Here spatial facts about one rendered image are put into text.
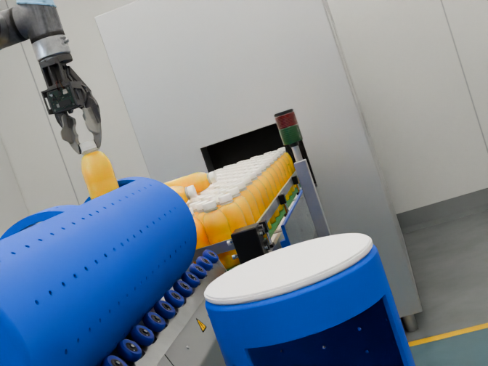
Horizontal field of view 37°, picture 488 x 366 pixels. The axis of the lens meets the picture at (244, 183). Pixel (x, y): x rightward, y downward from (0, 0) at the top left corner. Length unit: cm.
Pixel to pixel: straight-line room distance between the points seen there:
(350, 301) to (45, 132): 575
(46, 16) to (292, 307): 90
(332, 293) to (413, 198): 499
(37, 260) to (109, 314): 17
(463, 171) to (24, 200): 384
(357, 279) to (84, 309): 39
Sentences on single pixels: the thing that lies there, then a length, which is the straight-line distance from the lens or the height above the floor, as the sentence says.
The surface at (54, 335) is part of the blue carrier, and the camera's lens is 99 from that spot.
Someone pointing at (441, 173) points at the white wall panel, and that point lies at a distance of 598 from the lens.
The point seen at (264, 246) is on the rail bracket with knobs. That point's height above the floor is 94.
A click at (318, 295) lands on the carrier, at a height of 101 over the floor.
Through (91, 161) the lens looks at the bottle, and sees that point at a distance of 163.
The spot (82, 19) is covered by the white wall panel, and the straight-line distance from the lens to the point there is 649.
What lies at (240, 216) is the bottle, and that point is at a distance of 203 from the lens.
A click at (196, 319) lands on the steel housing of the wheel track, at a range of 160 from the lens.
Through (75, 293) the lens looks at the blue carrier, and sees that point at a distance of 107.
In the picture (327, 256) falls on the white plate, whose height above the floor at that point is 104.
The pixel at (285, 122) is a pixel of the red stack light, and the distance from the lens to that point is 218.
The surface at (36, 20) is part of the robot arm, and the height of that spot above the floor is 161.
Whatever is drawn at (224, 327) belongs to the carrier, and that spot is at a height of 99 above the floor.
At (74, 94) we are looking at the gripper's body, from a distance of 159.
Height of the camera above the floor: 127
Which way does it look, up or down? 5 degrees down
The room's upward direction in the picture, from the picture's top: 19 degrees counter-clockwise
